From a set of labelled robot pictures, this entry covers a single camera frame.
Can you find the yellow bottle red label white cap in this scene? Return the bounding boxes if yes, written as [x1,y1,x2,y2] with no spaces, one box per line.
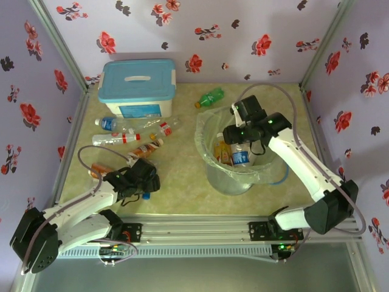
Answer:
[213,132,235,167]

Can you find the green plastic bottle yellow cap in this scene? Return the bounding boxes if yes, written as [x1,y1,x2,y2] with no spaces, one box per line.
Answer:
[194,87,225,110]

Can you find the brown swirl bottle beige cap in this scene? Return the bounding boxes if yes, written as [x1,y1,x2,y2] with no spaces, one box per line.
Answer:
[88,162,115,180]

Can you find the clear plastic bottle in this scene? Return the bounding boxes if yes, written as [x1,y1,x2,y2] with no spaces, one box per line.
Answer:
[126,117,164,134]

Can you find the clear plastic bin liner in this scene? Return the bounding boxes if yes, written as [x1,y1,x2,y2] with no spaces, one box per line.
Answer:
[195,106,288,185]

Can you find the clear plastic bin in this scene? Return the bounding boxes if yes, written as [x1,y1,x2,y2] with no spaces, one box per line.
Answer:
[196,106,288,196]

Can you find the clear bottle blue label white cap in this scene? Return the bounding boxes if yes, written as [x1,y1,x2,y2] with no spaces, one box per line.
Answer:
[94,116,130,132]

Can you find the small controller circuit board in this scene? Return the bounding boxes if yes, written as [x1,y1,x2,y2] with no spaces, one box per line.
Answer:
[99,246,130,258]
[272,242,300,261]

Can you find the white storage box blue lid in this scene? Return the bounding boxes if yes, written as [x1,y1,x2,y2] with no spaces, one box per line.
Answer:
[97,58,177,119]

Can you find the thin black right gripper cable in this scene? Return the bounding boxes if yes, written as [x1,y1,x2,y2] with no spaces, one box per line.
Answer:
[248,138,266,156]

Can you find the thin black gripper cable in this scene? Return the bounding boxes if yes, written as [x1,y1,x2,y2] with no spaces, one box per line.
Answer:
[119,193,142,208]
[248,138,266,156]

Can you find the thin black left gripper cable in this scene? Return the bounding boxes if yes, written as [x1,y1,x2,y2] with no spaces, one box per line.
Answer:
[119,193,142,208]

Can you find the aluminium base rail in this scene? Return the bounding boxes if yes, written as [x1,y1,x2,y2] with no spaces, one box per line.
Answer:
[30,214,364,244]

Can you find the blue rubber ring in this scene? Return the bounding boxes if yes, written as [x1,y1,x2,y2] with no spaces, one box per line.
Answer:
[269,164,289,187]

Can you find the grey cable loop at board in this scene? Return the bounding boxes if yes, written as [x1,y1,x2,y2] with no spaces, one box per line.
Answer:
[97,235,138,267]

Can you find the grey slotted cable duct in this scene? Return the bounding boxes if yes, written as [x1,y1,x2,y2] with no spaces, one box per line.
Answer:
[41,245,273,259]

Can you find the aluminium frame post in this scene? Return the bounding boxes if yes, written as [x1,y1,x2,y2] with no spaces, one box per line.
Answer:
[29,0,89,92]
[300,0,356,89]

